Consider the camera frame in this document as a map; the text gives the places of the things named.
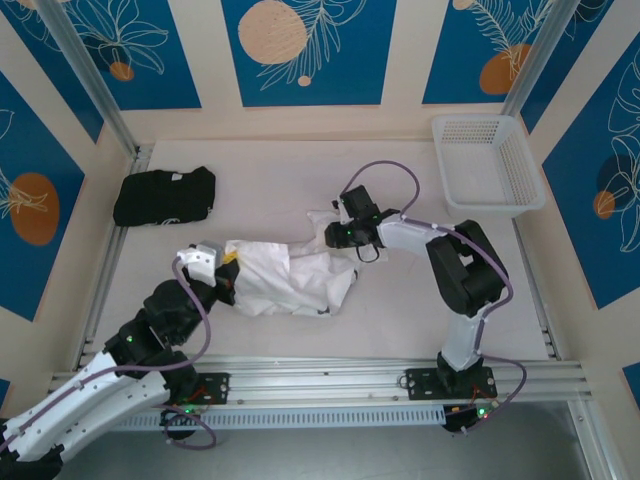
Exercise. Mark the white t-shirt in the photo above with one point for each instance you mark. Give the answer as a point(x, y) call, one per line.
point(280, 280)

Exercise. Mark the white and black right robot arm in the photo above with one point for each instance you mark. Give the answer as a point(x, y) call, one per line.
point(465, 280)

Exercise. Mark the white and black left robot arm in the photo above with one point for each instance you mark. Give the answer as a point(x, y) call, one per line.
point(75, 400)

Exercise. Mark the white perforated plastic basket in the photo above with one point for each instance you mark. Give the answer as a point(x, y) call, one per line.
point(480, 165)

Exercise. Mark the aluminium frame bar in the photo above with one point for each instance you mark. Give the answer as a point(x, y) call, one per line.
point(597, 465)

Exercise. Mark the aluminium frame post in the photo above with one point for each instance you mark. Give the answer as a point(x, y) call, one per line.
point(90, 75)
point(540, 55)

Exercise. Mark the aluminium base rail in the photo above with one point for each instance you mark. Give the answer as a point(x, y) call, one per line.
point(325, 385)

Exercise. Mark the blue floral wall panel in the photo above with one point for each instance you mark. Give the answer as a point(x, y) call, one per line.
point(590, 50)
point(350, 75)
point(50, 65)
point(590, 165)
point(30, 275)
point(450, 60)
point(175, 75)

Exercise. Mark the folded black t-shirt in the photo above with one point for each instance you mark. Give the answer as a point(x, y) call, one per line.
point(160, 197)

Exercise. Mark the small electronics board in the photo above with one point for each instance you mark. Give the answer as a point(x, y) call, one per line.
point(465, 417)
point(180, 414)

